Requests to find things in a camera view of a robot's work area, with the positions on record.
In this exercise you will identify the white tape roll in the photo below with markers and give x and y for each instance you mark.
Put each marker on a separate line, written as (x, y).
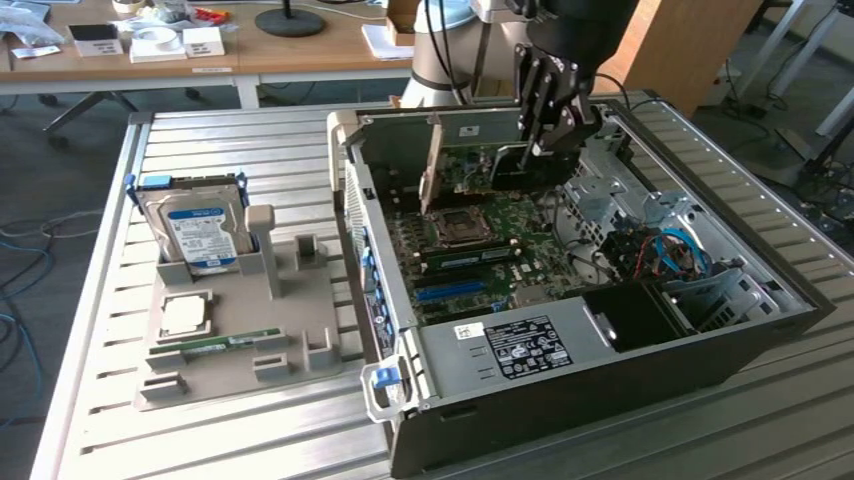
(157, 39)

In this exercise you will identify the hard disk with blue label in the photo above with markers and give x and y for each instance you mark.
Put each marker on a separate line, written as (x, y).
(201, 235)

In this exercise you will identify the orange small item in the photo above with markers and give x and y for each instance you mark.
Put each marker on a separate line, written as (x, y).
(213, 16)

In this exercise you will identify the black graphics card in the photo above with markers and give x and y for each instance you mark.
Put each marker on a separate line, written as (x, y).
(508, 175)

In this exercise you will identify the grey parts rack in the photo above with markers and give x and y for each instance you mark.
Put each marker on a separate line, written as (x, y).
(241, 350)

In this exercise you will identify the blue case latch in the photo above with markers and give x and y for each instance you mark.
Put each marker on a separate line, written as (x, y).
(384, 378)

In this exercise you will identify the green motherboard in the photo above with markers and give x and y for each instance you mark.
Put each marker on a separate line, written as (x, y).
(534, 240)

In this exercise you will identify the small cardboard box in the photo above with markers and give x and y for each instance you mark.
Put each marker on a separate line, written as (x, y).
(401, 25)

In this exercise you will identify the black open PC case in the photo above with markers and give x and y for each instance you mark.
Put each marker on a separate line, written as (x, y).
(601, 400)

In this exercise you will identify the white paper stack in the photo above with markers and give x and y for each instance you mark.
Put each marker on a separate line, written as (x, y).
(384, 47)

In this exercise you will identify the silver CPU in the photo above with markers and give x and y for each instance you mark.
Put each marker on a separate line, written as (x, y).
(183, 316)

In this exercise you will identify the wooden desk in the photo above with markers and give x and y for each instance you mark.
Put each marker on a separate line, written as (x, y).
(67, 67)

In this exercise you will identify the black wheeled stand leg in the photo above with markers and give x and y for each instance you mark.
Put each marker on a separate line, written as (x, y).
(87, 107)

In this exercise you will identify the white table frame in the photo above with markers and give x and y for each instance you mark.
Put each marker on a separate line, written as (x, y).
(804, 52)

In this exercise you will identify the silver disk bay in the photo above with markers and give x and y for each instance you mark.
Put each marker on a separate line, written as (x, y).
(728, 300)

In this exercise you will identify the blue expansion slot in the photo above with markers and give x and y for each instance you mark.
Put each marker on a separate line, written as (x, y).
(453, 291)

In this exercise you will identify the CPU socket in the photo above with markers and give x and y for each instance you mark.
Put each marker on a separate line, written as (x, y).
(462, 227)

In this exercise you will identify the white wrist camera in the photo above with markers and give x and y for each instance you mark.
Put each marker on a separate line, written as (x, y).
(490, 10)

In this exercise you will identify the bare green RAM stick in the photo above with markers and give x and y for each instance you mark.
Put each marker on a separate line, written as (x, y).
(214, 344)

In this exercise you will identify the bag of dark parts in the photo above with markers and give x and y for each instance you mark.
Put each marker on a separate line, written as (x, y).
(173, 11)

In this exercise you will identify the white box with black top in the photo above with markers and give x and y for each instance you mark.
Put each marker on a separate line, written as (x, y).
(97, 42)

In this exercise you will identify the metal drive cage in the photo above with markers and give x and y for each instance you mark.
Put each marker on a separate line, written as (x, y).
(614, 205)

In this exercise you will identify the grey power supply unit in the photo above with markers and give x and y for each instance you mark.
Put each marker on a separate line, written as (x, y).
(461, 360)

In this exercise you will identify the beige tape roll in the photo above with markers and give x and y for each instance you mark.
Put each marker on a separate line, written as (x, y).
(127, 6)

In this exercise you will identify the clear plastic bag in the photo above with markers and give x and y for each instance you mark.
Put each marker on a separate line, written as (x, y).
(27, 27)

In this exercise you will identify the white label card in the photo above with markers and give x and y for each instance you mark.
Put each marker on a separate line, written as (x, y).
(34, 52)

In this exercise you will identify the grey chipset heatsink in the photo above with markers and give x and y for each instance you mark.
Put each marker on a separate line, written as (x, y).
(537, 298)

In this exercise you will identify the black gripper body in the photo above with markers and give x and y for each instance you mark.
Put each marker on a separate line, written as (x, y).
(588, 30)

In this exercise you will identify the plain white box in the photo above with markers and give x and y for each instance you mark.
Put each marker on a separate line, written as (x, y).
(202, 42)

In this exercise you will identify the wooden cabinet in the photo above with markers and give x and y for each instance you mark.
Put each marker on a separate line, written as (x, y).
(681, 50)

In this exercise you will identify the black expansion slot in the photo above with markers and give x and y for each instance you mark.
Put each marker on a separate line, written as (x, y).
(444, 281)

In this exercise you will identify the blue slot retainer clip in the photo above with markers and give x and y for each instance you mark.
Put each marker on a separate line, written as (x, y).
(382, 312)
(366, 261)
(386, 329)
(377, 295)

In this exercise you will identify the flat white box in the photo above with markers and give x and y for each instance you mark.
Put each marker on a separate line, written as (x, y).
(157, 56)

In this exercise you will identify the black lamp base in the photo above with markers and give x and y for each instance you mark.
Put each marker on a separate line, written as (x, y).
(290, 22)

